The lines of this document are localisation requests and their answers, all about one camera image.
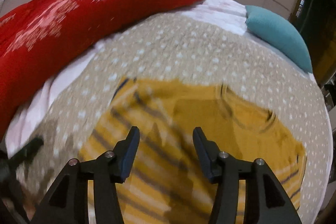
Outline yellow striped knit sweater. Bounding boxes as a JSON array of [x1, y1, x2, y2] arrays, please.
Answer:
[[80, 78, 306, 223]]

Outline red pillow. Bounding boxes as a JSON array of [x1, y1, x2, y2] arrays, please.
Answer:
[[1, 0, 202, 133]]

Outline teal pillow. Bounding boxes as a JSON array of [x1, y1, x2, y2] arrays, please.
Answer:
[[245, 5, 313, 73]]

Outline beige dotted quilt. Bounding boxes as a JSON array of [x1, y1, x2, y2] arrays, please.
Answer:
[[17, 13, 332, 223]]

